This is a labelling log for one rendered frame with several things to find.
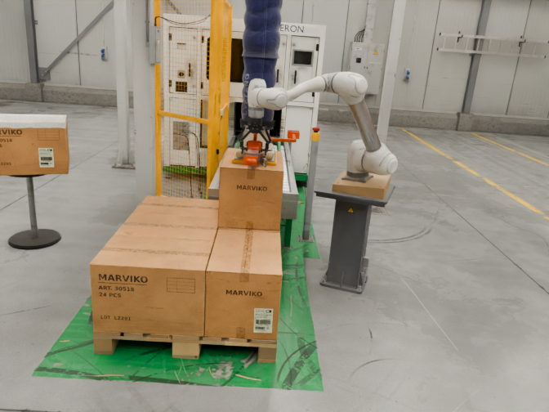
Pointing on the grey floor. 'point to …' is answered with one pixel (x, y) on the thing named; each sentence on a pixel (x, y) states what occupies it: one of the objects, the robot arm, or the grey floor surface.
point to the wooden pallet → (183, 344)
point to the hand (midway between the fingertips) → (253, 152)
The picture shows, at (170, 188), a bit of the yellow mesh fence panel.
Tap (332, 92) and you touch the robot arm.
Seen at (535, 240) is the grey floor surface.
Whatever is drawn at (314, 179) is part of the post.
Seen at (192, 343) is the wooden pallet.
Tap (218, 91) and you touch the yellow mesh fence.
